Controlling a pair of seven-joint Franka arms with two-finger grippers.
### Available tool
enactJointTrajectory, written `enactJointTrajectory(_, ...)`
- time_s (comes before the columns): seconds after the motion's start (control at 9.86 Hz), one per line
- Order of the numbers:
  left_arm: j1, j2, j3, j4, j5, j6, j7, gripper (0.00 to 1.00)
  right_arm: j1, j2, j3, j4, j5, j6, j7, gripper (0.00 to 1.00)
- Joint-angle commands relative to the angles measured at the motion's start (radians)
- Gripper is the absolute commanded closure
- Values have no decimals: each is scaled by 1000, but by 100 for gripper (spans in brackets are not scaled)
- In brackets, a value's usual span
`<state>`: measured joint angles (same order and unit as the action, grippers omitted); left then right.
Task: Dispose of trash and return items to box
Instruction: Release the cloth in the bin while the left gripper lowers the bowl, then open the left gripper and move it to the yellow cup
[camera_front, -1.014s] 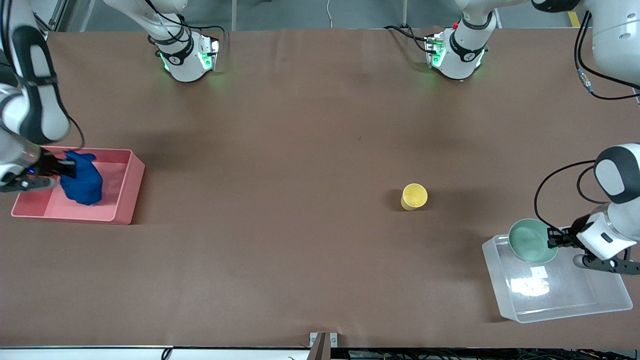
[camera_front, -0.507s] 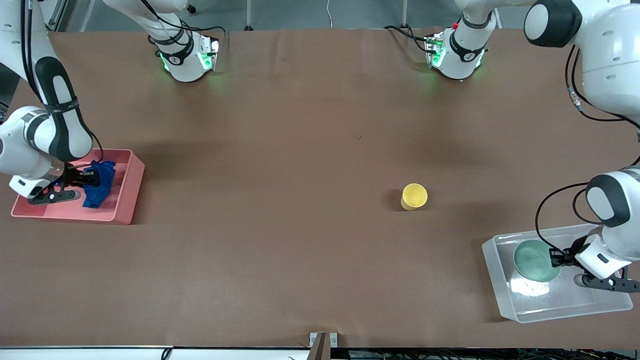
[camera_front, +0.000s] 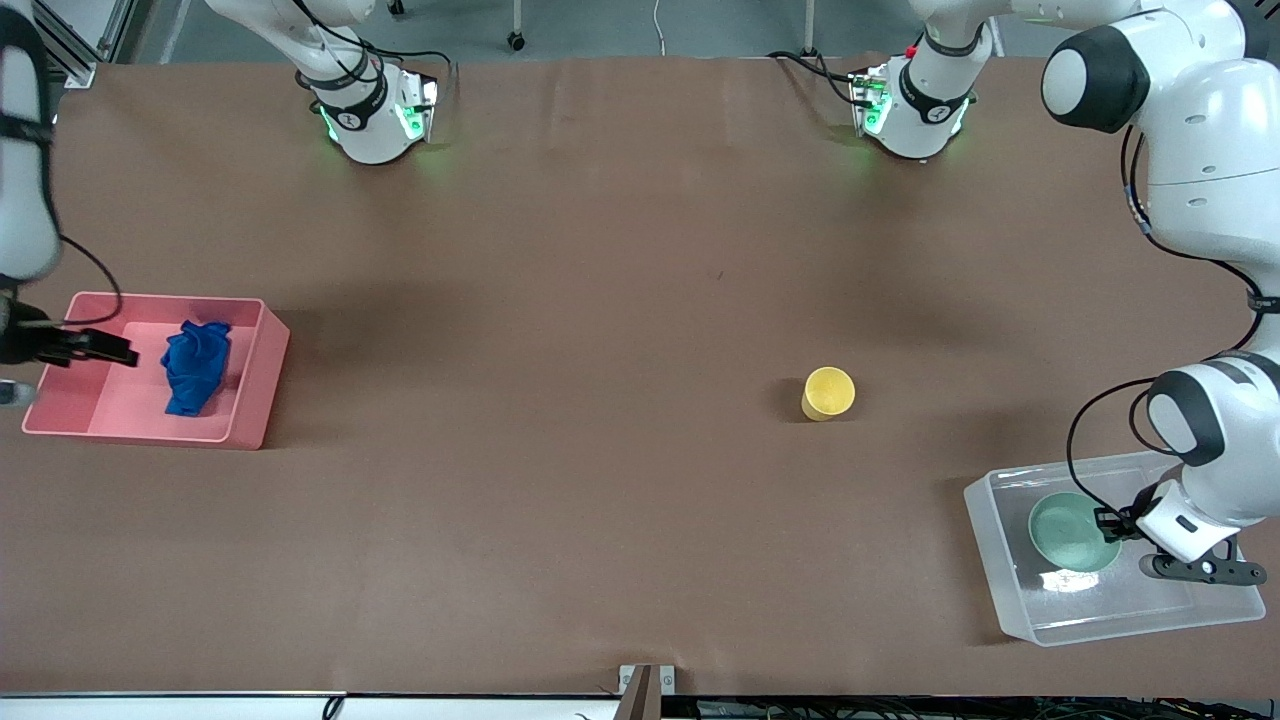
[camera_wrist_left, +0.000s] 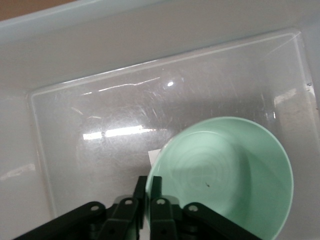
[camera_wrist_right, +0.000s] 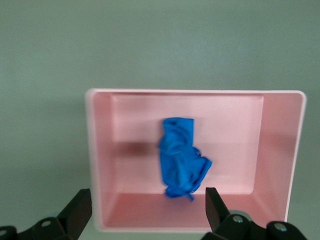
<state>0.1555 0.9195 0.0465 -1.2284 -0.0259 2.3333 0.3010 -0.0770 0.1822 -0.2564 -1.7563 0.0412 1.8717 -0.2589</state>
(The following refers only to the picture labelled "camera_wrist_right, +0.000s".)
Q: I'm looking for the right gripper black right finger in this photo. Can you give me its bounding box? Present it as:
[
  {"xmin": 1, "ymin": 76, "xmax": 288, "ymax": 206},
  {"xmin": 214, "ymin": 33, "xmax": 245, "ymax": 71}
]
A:
[{"xmin": 204, "ymin": 186, "xmax": 310, "ymax": 240}]

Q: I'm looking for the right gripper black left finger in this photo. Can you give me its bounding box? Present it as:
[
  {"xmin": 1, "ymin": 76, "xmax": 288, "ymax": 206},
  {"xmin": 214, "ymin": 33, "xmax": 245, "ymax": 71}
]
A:
[{"xmin": 0, "ymin": 188, "xmax": 93, "ymax": 240}]

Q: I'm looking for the blue cloth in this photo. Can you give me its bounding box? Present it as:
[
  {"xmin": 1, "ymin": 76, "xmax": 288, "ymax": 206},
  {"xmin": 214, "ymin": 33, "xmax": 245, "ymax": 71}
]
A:
[{"xmin": 156, "ymin": 116, "xmax": 214, "ymax": 202}]

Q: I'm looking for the pink plastic bin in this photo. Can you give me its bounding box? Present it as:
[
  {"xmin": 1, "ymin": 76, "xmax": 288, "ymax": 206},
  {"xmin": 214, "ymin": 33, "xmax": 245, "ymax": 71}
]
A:
[{"xmin": 84, "ymin": 87, "xmax": 309, "ymax": 232}]

